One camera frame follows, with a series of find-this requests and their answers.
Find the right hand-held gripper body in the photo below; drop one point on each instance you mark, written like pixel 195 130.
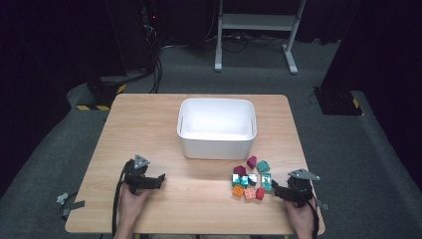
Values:
pixel 298 191

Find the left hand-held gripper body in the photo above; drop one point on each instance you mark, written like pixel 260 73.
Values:
pixel 137 172

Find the large teal and white block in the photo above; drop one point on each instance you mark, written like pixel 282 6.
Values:
pixel 266 182

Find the red toy block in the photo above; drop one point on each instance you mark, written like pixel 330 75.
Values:
pixel 260 193

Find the dark teal toy block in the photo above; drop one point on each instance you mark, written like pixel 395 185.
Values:
pixel 253 179

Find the pink toy block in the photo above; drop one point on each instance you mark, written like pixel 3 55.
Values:
pixel 250 193

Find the white plastic bin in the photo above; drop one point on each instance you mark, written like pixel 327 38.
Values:
pixel 215 149

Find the person's right hand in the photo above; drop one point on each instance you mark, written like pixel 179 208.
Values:
pixel 300 217

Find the person's left hand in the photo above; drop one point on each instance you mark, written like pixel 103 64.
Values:
pixel 131 207

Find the grey tape strip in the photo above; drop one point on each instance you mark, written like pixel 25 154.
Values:
pixel 324 206
pixel 74 205

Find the teal and white toy block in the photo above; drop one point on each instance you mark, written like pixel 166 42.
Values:
pixel 244 181
pixel 236 179

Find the black base with yellow stripes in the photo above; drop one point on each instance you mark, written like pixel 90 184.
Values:
pixel 336 101
pixel 103 91

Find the white metal stand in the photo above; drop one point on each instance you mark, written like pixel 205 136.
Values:
pixel 257 22

